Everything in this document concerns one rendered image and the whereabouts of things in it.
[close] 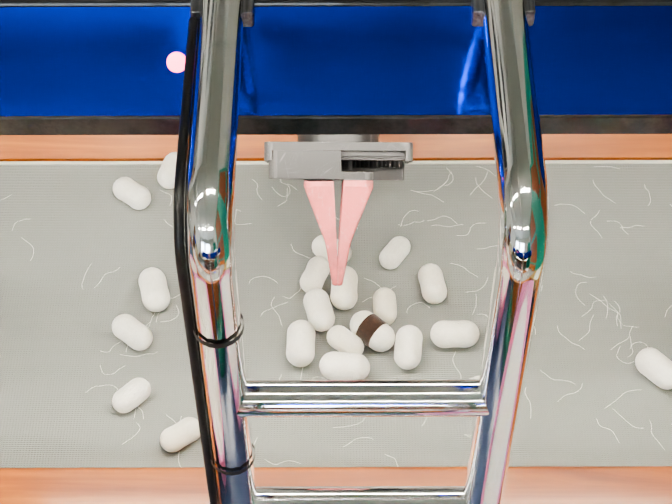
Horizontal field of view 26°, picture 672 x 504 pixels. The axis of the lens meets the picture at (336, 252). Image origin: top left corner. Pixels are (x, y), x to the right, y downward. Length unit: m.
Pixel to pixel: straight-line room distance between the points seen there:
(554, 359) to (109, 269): 0.35
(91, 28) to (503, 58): 0.22
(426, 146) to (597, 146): 0.14
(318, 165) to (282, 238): 0.17
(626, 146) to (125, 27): 0.55
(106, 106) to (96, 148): 0.41
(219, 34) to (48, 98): 0.11
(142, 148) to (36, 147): 0.09
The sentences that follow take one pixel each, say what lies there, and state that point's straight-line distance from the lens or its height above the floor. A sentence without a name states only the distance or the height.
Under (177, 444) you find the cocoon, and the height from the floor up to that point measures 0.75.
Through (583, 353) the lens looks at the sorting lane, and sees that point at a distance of 1.10.
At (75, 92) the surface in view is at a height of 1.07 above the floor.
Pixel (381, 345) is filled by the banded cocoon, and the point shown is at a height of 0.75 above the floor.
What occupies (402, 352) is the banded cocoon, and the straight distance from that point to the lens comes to 1.07.
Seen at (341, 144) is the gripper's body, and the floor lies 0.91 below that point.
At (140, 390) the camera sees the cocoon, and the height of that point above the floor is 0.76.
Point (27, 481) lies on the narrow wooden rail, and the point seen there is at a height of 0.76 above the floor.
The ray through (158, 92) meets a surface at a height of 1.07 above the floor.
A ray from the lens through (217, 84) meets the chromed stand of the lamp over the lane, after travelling 0.73.
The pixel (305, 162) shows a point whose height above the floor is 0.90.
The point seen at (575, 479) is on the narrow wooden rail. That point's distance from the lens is 1.02.
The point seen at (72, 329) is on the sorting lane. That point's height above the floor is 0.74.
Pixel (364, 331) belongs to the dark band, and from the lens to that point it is 1.08.
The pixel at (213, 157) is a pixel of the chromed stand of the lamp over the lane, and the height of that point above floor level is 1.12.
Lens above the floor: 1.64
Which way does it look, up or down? 52 degrees down
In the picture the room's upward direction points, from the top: straight up
